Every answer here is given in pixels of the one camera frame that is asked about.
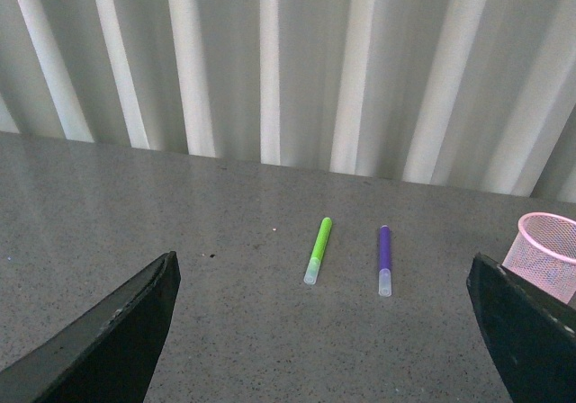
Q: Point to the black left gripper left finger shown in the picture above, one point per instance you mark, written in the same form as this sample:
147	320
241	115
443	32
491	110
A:
110	353

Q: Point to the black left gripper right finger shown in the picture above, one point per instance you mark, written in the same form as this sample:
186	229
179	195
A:
529	334

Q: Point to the purple highlighter pen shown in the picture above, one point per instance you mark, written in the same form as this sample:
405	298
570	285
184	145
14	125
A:
385	262

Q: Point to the pink mesh pen cup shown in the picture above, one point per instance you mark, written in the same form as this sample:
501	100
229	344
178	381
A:
543	253

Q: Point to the green highlighter pen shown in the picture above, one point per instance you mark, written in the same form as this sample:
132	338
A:
318	251

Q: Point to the white pleated curtain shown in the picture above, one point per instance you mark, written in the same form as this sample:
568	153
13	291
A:
478	94

